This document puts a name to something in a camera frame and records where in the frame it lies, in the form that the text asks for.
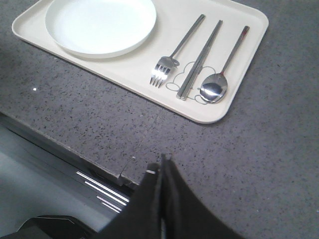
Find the silver metal fork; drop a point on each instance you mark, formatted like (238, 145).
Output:
(166, 63)

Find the cream rabbit serving tray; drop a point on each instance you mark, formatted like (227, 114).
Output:
(133, 70)

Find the white round plate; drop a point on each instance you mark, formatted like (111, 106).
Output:
(100, 28)

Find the silver metal chopstick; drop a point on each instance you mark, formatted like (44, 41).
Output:
(199, 59)
(203, 61)

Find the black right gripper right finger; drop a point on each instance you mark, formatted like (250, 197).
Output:
(184, 215)

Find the black device on floor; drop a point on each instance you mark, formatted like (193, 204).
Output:
(52, 227)

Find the silver metal spoon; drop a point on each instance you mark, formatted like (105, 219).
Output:
(215, 86)

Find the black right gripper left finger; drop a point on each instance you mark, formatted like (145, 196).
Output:
(140, 219)

